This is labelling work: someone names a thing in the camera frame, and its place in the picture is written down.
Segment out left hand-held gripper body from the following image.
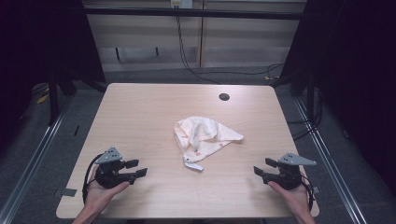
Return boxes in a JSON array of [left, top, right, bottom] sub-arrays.
[[93, 146, 138, 189]]

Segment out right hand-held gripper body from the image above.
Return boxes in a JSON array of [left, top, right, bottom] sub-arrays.
[[262, 152, 318, 191]]

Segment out white printed towel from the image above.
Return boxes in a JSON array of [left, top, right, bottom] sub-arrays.
[[173, 116, 245, 172]]

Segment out person's left hand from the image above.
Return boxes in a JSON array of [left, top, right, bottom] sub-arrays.
[[83, 169, 131, 216]]

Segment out person's right hand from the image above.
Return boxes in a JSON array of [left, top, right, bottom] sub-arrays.
[[267, 181, 313, 216]]

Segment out yellow floor item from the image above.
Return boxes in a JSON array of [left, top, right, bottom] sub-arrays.
[[35, 92, 50, 105]]

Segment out dark curtain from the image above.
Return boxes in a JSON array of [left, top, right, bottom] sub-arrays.
[[0, 0, 106, 150], [280, 0, 396, 189]]

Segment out black horizontal bar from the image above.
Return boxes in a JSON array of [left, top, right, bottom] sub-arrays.
[[83, 7, 308, 21]]

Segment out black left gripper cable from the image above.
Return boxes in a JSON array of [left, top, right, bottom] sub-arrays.
[[81, 153, 104, 205]]

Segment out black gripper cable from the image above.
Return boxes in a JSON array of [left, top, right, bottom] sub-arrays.
[[81, 153, 104, 205], [299, 173, 315, 211]]

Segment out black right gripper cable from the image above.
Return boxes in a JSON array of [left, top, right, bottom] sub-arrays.
[[299, 173, 315, 211]]

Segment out metal floor rail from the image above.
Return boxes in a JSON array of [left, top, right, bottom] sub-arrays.
[[0, 101, 70, 224], [293, 97, 370, 224]]

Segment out bundle of black floor cables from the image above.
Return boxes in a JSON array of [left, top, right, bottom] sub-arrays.
[[286, 89, 324, 142]]

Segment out black stand post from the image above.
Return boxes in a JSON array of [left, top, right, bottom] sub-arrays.
[[305, 70, 316, 123], [48, 72, 61, 127]]

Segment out long black floor cable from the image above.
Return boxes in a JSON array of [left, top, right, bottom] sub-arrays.
[[176, 15, 285, 85]]

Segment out white wall socket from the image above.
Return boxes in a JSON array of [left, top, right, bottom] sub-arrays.
[[170, 0, 194, 9]]

